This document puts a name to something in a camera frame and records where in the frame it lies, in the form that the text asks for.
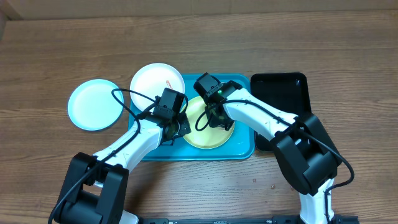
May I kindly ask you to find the yellow-green round plate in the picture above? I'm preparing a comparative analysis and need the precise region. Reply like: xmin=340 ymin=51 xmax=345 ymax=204
xmin=183 ymin=96 xmax=234 ymax=149

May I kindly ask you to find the teal plastic tray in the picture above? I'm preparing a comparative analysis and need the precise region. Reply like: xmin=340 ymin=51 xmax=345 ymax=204
xmin=144 ymin=75 xmax=254 ymax=161

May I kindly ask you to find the white round plate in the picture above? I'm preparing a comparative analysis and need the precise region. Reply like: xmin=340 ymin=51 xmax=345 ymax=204
xmin=129 ymin=63 xmax=185 ymax=100

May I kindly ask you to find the light blue round plate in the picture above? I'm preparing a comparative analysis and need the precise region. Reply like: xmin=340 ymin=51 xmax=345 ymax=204
xmin=67 ymin=79 xmax=124 ymax=131

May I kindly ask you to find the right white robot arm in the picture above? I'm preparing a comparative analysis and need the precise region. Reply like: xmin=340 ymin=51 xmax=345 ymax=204
xmin=201 ymin=87 xmax=344 ymax=223

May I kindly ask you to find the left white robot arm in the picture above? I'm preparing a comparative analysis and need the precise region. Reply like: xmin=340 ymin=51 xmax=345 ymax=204
xmin=49 ymin=113 xmax=191 ymax=224

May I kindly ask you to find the black plastic water tray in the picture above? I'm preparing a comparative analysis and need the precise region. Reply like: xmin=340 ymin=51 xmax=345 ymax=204
xmin=250 ymin=72 xmax=312 ymax=152

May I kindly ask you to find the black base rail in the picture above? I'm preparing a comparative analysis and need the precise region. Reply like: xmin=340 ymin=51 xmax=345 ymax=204
xmin=133 ymin=215 xmax=360 ymax=224

